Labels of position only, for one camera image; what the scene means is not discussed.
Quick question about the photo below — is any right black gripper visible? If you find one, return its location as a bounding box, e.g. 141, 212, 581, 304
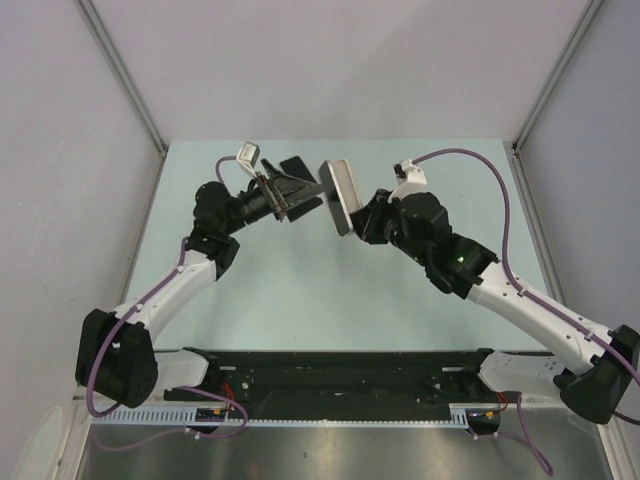
347, 189, 430, 266

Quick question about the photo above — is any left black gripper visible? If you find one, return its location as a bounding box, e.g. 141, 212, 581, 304
222, 159, 323, 236

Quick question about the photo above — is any beige silicone phone case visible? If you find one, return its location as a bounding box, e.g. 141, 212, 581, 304
318, 159, 363, 237

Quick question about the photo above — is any phone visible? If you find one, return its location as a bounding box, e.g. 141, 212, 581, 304
279, 156, 316, 183

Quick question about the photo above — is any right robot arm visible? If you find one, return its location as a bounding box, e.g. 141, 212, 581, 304
348, 190, 639, 424

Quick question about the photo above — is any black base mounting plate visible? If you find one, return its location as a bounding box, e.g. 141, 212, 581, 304
101, 349, 584, 435

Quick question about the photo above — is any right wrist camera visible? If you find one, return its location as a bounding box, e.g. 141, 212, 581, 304
389, 159, 427, 203

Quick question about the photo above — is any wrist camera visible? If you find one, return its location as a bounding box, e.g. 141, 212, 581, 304
389, 159, 427, 203
236, 141, 260, 178

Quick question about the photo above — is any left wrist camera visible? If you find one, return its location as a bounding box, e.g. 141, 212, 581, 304
236, 141, 260, 178

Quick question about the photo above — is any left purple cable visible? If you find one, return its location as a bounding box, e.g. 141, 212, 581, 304
86, 155, 249, 452

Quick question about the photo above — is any purple cable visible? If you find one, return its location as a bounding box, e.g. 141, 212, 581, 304
86, 155, 249, 452
414, 147, 640, 476

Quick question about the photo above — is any aluminium front frame rail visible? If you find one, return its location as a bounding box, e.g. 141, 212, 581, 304
72, 364, 614, 407

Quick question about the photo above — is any right aluminium side rail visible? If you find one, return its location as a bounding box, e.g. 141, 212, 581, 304
503, 142, 566, 305

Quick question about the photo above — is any white slotted cable duct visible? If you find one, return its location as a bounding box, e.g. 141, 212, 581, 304
92, 402, 471, 428

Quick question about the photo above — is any left aluminium frame post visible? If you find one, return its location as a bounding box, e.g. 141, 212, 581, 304
73, 0, 168, 159

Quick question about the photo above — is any aluminium frame post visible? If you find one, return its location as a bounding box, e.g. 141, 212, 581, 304
73, 0, 168, 159
511, 0, 608, 153

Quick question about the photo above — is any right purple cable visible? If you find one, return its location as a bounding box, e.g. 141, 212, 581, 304
414, 147, 640, 476

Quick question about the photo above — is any right aluminium frame post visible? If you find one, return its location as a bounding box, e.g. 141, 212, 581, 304
511, 0, 608, 153

